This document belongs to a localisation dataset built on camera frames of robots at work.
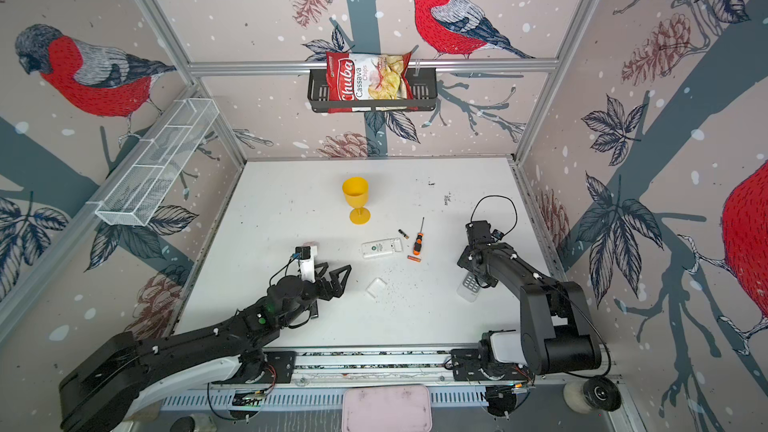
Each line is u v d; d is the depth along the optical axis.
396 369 0.74
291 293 0.61
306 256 0.73
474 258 0.67
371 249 0.94
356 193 0.91
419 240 0.96
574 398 0.65
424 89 0.95
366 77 0.88
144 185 0.73
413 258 0.93
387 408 0.66
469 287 0.86
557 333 0.42
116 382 0.42
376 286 0.88
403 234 0.99
